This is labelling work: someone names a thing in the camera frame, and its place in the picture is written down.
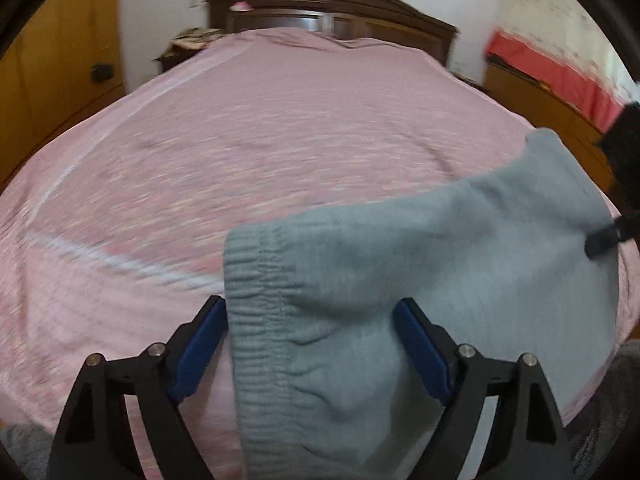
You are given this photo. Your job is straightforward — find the grey fleece pants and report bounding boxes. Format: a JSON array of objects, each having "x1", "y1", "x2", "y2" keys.
[{"x1": 224, "y1": 129, "x2": 620, "y2": 479}]

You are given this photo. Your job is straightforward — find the wooden side cabinet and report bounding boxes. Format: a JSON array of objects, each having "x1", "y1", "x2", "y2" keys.
[{"x1": 484, "y1": 55, "x2": 623, "y2": 204}]

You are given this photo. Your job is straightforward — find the patterned clothes pile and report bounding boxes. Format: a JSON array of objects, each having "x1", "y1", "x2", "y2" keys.
[{"x1": 155, "y1": 27, "x2": 224, "y2": 73}]

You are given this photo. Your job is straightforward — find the wooden wardrobe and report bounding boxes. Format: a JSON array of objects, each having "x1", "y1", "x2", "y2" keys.
[{"x1": 1, "y1": 0, "x2": 125, "y2": 186}]

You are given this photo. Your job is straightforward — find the dark wooden headboard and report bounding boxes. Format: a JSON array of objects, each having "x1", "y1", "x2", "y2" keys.
[{"x1": 207, "y1": 0, "x2": 458, "y2": 65}]

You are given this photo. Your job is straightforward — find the floral curtain with red band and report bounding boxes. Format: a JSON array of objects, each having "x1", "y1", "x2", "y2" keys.
[{"x1": 485, "y1": 0, "x2": 639, "y2": 131}]

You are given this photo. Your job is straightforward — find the black device on wardrobe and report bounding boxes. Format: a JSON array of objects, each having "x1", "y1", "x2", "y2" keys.
[{"x1": 90, "y1": 63, "x2": 115, "y2": 84}]

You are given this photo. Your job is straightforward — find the pink floral bed cover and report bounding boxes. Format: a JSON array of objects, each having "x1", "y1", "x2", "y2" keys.
[{"x1": 1, "y1": 28, "x2": 636, "y2": 479}]

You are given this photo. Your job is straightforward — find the grey fluffy rug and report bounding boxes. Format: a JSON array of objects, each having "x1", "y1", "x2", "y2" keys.
[{"x1": 1, "y1": 424, "x2": 53, "y2": 480}]

